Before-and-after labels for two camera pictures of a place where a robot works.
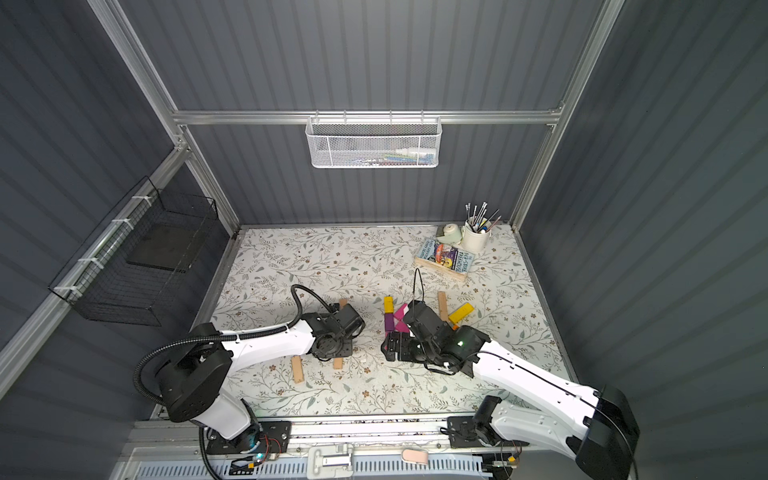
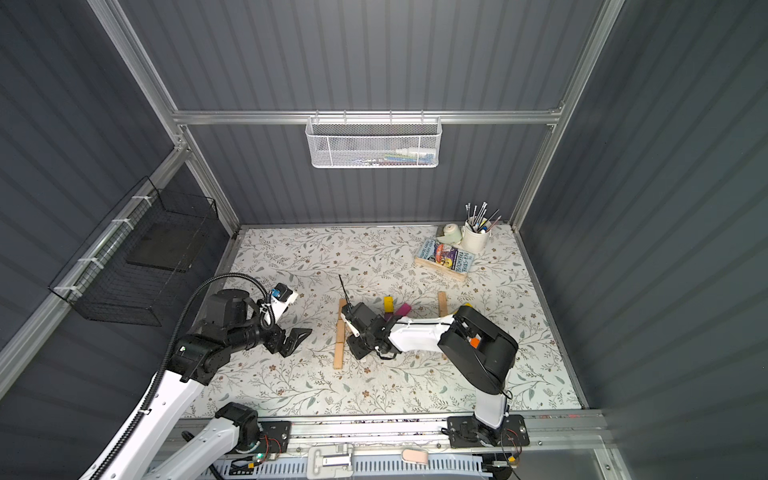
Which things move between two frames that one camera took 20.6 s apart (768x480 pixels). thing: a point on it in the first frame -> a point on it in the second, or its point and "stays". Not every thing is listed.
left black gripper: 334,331 -> 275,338
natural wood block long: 442,301 stays
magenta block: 400,312 stays
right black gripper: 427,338 -> 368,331
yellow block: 388,304 stays
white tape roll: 451,236 stays
